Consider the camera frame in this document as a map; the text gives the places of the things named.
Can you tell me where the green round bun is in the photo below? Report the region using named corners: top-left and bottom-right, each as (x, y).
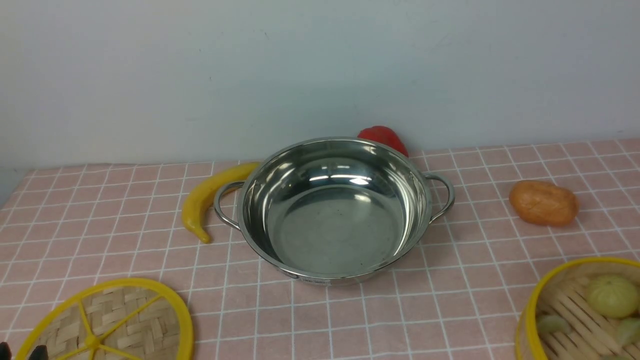
top-left (585, 275), bottom-right (640, 319)

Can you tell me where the orange toy potato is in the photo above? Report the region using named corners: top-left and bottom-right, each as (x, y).
top-left (509, 180), bottom-right (580, 227)

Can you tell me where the yellow bamboo steamer basket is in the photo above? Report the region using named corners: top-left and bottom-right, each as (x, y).
top-left (514, 257), bottom-right (639, 360)

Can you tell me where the stainless steel pot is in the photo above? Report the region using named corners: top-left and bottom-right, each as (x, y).
top-left (213, 137), bottom-right (456, 285)

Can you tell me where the red toy pepper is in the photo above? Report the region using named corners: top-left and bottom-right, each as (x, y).
top-left (357, 125), bottom-right (409, 157)

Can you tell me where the pale green dumpling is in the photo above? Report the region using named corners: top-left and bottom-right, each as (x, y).
top-left (535, 314), bottom-right (572, 335)

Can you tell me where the yellow toy banana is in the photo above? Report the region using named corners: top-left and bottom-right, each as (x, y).
top-left (182, 162), bottom-right (259, 244)

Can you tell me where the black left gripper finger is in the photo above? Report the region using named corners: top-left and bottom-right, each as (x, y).
top-left (27, 345), bottom-right (49, 360)

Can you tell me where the pink checkered tablecloth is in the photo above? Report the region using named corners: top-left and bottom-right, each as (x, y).
top-left (0, 139), bottom-right (640, 360)

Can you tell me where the yellow bamboo steamer lid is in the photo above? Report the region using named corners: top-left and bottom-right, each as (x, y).
top-left (11, 278), bottom-right (195, 360)

